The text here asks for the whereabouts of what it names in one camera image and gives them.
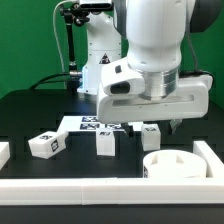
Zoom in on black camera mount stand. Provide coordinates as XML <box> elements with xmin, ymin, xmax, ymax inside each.
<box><xmin>60</xmin><ymin>2</ymin><xmax>89</xmax><ymax>91</ymax></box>

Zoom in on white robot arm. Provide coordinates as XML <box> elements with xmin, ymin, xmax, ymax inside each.
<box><xmin>80</xmin><ymin>0</ymin><xmax>222</xmax><ymax>129</ymax></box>

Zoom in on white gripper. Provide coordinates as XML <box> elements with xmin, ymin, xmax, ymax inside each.
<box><xmin>97</xmin><ymin>58</ymin><xmax>213</xmax><ymax>137</ymax></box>

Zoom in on white round stool seat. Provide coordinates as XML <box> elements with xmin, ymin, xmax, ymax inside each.
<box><xmin>143</xmin><ymin>150</ymin><xmax>207</xmax><ymax>178</ymax></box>

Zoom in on white left fence bar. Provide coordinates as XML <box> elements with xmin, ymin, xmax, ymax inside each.
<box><xmin>0</xmin><ymin>142</ymin><xmax>10</xmax><ymax>170</ymax></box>

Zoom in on black cables on table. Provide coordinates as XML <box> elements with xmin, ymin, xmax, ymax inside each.
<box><xmin>29</xmin><ymin>72</ymin><xmax>83</xmax><ymax>90</ymax></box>

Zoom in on white right fence bar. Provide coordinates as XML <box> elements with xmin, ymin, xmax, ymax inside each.
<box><xmin>193</xmin><ymin>141</ymin><xmax>224</xmax><ymax>179</ymax></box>

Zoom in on grey cable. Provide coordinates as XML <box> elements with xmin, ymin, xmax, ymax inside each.
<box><xmin>52</xmin><ymin>0</ymin><xmax>79</xmax><ymax>74</ymax></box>

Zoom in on white fence bar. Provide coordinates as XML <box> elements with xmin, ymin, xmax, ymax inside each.
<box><xmin>193</xmin><ymin>141</ymin><xmax>224</xmax><ymax>179</ymax></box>
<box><xmin>0</xmin><ymin>142</ymin><xmax>10</xmax><ymax>170</ymax></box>
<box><xmin>0</xmin><ymin>178</ymin><xmax>224</xmax><ymax>205</ymax></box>

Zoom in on white front fence bar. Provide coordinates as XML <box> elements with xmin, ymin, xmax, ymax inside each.
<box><xmin>0</xmin><ymin>178</ymin><xmax>224</xmax><ymax>205</ymax></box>

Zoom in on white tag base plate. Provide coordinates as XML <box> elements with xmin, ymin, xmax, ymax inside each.
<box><xmin>57</xmin><ymin>115</ymin><xmax>146</xmax><ymax>133</ymax></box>

